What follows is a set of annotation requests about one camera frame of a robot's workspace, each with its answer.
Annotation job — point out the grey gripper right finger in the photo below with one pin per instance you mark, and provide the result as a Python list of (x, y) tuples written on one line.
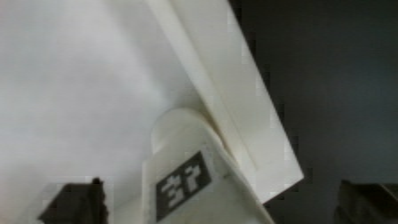
[(367, 203)]

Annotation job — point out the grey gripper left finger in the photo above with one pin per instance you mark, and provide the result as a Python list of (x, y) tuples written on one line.
[(77, 206)]

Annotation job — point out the white table leg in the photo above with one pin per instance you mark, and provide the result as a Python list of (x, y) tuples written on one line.
[(196, 192)]

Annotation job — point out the white square tabletop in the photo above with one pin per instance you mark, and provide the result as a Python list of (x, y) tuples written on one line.
[(109, 60)]

